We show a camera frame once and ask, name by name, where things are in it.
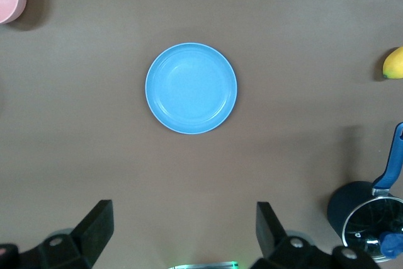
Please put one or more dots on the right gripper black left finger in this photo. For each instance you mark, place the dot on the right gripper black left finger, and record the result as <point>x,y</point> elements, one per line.
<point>91,231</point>

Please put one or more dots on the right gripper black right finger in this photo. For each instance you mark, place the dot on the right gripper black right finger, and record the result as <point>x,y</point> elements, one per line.
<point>270,234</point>

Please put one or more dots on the blue shallow dish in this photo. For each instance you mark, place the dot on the blue shallow dish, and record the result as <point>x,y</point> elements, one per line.
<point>191,88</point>

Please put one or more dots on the dark blue saucepan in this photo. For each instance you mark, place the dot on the dark blue saucepan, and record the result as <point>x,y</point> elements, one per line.
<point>343,206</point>

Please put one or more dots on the brown table cover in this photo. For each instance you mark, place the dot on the brown table cover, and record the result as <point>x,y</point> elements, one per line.
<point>201,171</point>

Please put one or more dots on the glass lid blue knob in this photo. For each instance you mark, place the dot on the glass lid blue knob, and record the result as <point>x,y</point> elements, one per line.
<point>371,221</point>

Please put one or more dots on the yellow lemon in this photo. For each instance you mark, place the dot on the yellow lemon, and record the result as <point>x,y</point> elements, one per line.
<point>394,63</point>

